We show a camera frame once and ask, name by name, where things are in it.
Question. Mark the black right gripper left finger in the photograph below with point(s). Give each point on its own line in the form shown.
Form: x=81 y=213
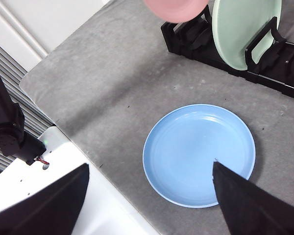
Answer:
x=46 y=208

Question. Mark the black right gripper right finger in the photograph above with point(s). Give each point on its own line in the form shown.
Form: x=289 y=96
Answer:
x=254 y=210

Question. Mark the blue round plate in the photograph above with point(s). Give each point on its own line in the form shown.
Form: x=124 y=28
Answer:
x=191 y=151

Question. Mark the green round plate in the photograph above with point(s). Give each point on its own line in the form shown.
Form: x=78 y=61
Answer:
x=237 y=31

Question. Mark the pink round plate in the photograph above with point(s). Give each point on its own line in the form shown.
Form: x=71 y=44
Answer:
x=176 y=9

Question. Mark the black plate rack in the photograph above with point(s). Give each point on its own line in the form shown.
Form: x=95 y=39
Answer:
x=201 y=46

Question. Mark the grey ribbed panel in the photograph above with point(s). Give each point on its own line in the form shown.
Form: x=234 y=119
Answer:
x=33 y=109

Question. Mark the white moulded panel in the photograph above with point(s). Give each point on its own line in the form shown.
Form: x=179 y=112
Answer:
x=39 y=24

